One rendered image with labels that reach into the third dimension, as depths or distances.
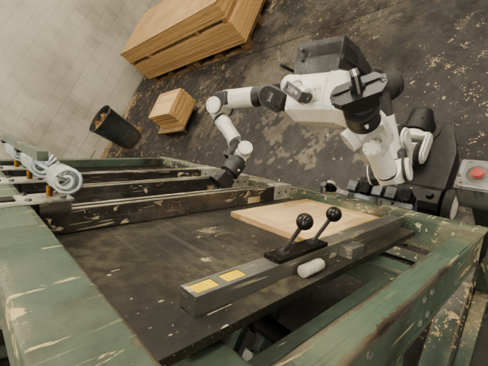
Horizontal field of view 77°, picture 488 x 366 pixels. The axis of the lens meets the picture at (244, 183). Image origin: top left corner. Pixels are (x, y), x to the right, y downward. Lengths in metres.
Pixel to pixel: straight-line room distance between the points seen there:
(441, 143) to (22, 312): 2.23
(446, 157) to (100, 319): 2.11
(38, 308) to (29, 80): 5.87
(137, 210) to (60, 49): 5.63
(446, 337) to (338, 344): 0.87
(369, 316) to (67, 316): 0.43
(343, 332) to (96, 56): 6.54
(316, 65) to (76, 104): 5.51
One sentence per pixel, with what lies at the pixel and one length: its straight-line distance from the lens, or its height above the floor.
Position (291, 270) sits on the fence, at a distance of 0.75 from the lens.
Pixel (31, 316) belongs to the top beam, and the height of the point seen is 1.95.
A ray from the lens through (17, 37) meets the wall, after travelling 6.40.
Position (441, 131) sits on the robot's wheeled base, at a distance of 2.38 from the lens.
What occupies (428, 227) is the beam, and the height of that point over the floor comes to 0.89.
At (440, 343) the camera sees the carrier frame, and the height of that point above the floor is 0.79.
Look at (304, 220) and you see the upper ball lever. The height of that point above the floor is 1.56.
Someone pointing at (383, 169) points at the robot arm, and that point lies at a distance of 1.03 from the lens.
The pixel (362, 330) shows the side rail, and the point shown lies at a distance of 0.53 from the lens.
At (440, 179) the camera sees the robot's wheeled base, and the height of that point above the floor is 0.17.
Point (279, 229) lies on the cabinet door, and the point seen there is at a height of 1.31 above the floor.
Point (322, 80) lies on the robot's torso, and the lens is 1.20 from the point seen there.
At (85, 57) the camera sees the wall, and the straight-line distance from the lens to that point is 6.67.
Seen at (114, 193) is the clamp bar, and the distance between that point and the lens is 1.36.
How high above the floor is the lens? 2.11
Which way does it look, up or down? 42 degrees down
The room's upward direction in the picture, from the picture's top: 53 degrees counter-clockwise
